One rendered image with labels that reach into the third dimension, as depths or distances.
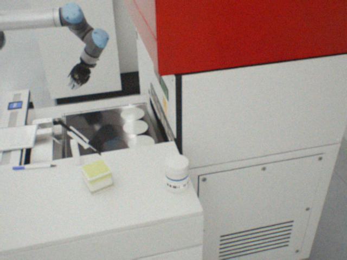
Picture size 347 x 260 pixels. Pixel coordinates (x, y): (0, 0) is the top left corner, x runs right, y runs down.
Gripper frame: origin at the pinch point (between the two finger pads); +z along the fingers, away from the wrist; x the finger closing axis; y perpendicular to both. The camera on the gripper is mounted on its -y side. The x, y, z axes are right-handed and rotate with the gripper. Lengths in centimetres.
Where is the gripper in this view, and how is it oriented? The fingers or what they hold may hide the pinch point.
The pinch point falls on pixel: (74, 86)
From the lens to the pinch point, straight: 192.7
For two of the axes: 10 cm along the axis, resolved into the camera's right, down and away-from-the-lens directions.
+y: -2.3, 5.7, -7.9
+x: 8.2, 5.5, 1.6
